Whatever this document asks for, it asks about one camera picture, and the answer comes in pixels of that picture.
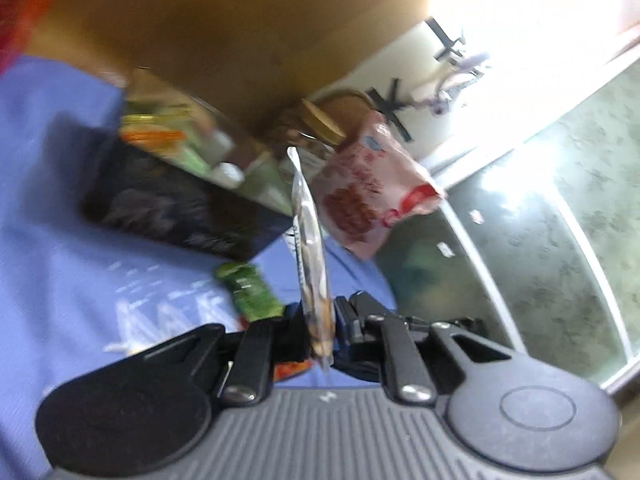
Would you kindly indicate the round wooden board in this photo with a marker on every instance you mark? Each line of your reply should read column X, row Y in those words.
column 345, row 97

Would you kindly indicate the clear nut packet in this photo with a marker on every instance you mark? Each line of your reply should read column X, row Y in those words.
column 310, row 240

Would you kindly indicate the black storage box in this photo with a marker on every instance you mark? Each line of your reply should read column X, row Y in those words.
column 175, row 205

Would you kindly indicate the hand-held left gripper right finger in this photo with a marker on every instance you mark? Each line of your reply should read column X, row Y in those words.
column 350, row 330

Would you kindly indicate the large pink snack bag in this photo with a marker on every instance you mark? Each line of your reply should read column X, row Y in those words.
column 370, row 185

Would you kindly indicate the blue printed tablecloth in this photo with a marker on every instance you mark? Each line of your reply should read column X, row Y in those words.
column 60, row 260

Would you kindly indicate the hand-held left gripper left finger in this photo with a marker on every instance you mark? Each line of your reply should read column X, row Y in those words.
column 295, row 335

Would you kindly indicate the glass nut jar yellow lid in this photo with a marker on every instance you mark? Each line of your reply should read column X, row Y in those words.
column 310, row 130

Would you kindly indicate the red snack packet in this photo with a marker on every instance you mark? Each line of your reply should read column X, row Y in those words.
column 292, row 370

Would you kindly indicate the white plastic bottle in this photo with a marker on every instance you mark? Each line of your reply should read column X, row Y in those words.
column 229, row 174

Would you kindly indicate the dark green snack packet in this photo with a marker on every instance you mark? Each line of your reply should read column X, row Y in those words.
column 250, row 292

